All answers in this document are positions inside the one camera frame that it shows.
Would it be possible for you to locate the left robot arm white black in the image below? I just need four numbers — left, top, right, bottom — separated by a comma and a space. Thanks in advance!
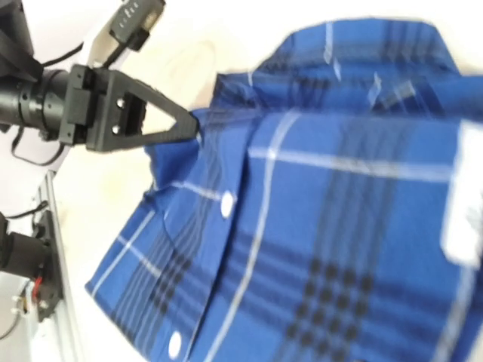
1, 1, 199, 152

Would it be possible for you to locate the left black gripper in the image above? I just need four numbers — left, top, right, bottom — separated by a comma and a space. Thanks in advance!
59, 65, 199, 152

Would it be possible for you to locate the blue plaid long sleeve shirt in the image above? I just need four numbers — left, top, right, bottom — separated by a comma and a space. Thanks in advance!
86, 19, 482, 361

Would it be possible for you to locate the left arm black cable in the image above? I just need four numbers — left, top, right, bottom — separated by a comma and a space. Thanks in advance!
11, 127, 69, 167

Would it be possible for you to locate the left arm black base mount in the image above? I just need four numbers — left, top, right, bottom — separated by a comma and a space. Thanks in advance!
1, 210, 64, 323

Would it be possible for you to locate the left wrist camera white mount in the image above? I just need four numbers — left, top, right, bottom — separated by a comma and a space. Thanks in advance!
78, 0, 165, 69

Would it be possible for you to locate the front aluminium rail base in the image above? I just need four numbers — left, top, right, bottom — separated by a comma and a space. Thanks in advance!
23, 170, 84, 361

